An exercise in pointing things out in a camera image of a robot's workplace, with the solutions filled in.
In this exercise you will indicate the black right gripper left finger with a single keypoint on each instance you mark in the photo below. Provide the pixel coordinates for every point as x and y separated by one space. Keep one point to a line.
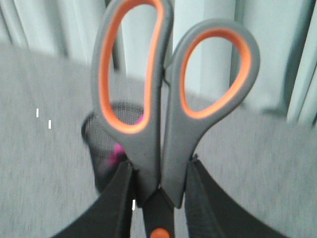
110 216

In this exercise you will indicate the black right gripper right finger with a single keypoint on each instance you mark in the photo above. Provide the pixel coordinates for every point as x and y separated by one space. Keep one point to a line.
212 213

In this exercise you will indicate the pink highlighter pen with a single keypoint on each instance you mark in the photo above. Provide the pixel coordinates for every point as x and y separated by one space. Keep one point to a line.
110 156

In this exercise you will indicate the grey orange scissors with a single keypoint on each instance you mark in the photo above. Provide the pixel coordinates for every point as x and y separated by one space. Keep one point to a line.
161 144

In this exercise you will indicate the black mesh pen cup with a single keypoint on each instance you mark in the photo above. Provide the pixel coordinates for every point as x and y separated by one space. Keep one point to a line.
95 137

